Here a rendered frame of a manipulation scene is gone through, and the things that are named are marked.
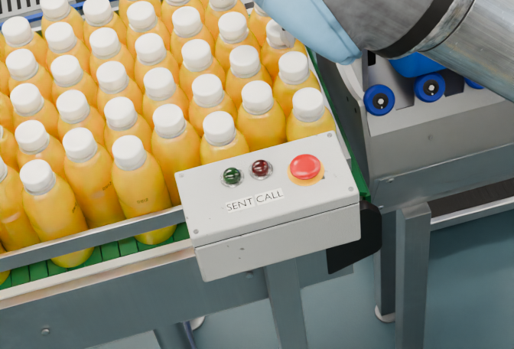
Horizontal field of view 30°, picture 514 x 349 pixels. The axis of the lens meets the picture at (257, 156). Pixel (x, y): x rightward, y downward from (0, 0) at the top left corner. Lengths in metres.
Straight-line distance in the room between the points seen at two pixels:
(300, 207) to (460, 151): 0.43
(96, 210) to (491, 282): 1.24
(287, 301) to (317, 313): 0.96
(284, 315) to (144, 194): 0.27
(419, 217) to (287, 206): 0.59
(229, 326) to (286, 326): 0.91
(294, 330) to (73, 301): 0.32
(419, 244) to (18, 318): 0.73
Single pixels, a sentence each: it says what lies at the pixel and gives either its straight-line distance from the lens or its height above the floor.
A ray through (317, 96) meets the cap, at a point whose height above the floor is 1.08.
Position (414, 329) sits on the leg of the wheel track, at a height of 0.21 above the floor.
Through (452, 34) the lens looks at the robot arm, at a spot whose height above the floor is 1.51.
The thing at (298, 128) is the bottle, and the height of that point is 1.05.
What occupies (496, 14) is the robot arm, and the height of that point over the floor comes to 1.52.
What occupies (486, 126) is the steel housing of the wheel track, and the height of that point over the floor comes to 0.87.
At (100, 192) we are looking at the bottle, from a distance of 1.28.
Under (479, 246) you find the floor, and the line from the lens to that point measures 2.38.
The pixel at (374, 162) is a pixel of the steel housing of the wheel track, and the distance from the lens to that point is 1.43.
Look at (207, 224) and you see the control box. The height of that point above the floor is 1.10.
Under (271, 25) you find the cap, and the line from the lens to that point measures 1.32.
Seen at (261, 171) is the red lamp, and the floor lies 1.11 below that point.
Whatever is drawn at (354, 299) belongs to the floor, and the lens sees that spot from 2.29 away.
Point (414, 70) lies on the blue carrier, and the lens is 1.31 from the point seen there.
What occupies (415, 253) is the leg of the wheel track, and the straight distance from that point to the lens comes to 1.76.
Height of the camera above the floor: 2.00
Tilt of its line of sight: 52 degrees down
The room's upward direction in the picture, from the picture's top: 10 degrees counter-clockwise
